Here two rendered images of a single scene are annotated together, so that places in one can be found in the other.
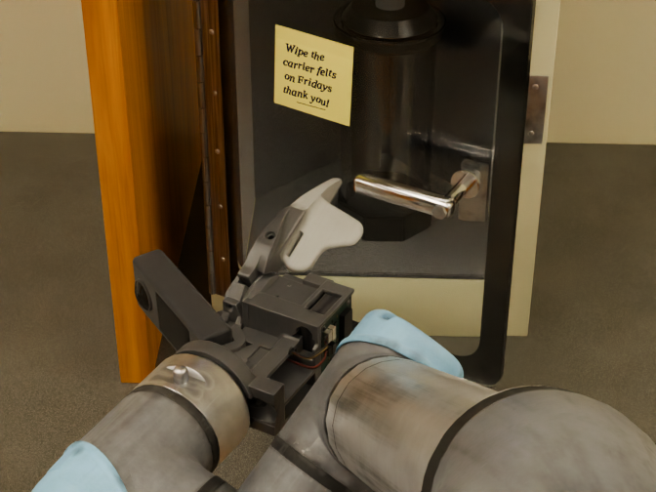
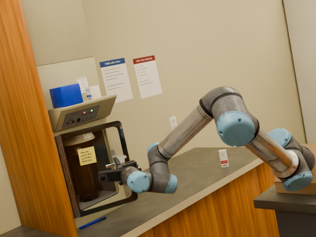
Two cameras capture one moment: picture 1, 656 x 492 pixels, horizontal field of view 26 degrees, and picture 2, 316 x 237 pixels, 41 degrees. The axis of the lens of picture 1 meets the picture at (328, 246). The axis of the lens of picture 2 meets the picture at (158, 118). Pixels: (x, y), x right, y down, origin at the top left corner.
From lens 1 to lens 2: 127 cm
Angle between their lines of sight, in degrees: 50
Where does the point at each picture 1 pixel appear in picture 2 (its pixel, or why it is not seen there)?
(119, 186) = (64, 189)
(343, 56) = (91, 148)
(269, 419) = not seen: hidden behind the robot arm
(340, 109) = (94, 159)
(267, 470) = (154, 166)
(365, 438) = (176, 134)
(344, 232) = (123, 156)
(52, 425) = not seen: outside the picture
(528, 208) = not seen: hidden behind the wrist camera
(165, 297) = (110, 171)
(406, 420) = (185, 121)
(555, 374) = (138, 202)
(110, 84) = (59, 167)
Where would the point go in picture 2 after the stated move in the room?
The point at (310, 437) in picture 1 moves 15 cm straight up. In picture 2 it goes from (157, 158) to (149, 121)
